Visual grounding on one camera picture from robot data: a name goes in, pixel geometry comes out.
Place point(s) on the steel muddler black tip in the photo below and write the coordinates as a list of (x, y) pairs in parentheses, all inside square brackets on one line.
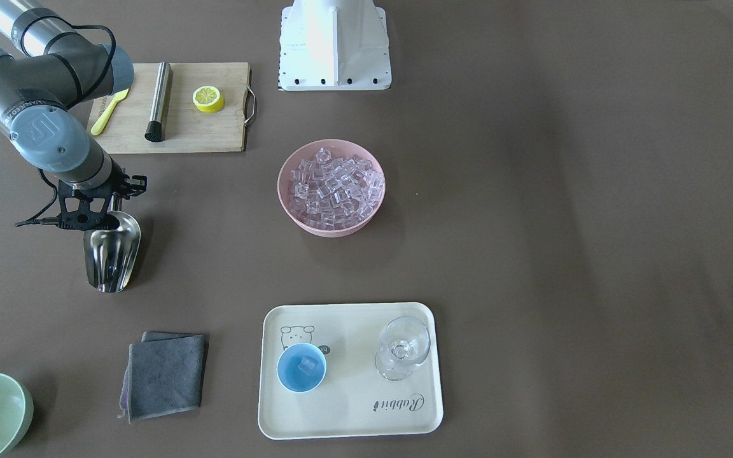
[(155, 129)]

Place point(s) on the pink bowl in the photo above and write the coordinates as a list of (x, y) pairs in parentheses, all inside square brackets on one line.
[(331, 226)]

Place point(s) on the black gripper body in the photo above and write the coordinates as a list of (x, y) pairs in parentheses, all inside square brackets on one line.
[(132, 184)]

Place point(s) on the yellow plastic knife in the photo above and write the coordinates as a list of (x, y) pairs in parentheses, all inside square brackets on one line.
[(100, 124)]

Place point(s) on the clear wine glass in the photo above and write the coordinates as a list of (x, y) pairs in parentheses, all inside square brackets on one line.
[(404, 345)]

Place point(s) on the steel ice scoop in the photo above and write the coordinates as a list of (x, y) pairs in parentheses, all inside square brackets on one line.
[(110, 255)]

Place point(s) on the ice cube in cup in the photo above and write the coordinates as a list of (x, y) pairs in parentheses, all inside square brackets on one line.
[(308, 366)]

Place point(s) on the yellow lemon half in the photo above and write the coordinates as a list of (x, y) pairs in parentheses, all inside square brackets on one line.
[(208, 99)]

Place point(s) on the grey folded cloth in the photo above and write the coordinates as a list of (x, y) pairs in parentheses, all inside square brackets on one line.
[(163, 376)]

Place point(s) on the bamboo cutting board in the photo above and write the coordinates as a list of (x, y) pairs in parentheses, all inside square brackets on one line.
[(186, 129)]

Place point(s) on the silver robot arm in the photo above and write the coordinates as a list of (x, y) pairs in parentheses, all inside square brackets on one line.
[(60, 69)]

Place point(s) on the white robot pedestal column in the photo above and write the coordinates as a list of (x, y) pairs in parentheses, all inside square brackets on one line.
[(334, 46)]

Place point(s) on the light blue cup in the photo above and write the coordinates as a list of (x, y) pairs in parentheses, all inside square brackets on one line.
[(287, 373)]

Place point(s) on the cream serving tray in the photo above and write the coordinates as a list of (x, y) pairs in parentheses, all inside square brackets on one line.
[(353, 398)]

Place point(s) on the clear ice cubes pile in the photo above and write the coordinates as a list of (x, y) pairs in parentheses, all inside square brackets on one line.
[(335, 189)]

